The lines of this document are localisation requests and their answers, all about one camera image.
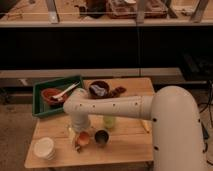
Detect black floor cable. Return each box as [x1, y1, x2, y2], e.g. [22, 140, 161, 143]
[198, 79, 213, 128]

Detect metal cup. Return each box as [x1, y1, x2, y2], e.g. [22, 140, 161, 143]
[95, 130, 109, 147]

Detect brown toy food piece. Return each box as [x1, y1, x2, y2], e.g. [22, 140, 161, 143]
[109, 86, 126, 98]

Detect yellow banana piece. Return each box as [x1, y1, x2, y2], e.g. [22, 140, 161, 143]
[141, 120, 150, 133]

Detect dark brown bowl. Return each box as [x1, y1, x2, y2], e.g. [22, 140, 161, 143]
[89, 80, 110, 99]

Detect orange apple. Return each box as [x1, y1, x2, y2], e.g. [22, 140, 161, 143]
[77, 132, 90, 146]

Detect green plastic cup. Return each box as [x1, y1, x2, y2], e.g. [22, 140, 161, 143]
[103, 116, 116, 129]

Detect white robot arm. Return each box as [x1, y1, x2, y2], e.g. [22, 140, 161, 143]
[63, 86, 208, 171]

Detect white stacked plates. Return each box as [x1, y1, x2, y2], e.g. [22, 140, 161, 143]
[33, 137, 55, 160]

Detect red-brown bowl in tray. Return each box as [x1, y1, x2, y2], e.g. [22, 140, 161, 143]
[41, 88, 68, 106]

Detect white plastic spoon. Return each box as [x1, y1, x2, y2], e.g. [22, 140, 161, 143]
[51, 82, 80, 101]

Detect green plastic tray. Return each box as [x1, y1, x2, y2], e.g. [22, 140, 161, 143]
[32, 75, 84, 118]

